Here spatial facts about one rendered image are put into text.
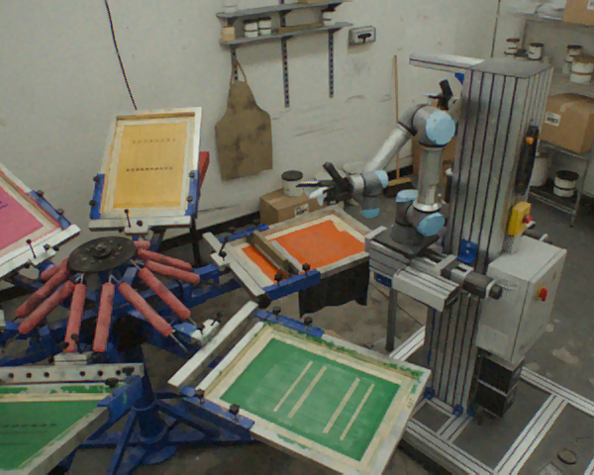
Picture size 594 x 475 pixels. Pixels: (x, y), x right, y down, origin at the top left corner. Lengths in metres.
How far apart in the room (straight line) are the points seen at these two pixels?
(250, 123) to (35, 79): 1.73
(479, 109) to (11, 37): 3.12
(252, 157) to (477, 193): 2.85
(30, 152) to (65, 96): 0.50
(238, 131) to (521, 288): 3.05
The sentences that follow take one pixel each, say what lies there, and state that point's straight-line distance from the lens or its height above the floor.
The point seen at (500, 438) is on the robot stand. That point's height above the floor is 0.21.
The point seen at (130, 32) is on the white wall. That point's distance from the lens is 4.37.
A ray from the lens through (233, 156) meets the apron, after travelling 4.81.
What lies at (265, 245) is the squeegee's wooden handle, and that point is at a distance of 2.88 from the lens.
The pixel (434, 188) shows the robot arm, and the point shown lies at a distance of 2.26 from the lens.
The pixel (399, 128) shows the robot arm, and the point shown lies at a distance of 2.25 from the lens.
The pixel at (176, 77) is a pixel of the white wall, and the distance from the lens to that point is 4.52.
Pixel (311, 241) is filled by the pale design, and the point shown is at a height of 0.95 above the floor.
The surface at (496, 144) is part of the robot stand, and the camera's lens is 2.30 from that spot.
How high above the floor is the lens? 2.57
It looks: 31 degrees down
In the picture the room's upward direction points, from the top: 3 degrees counter-clockwise
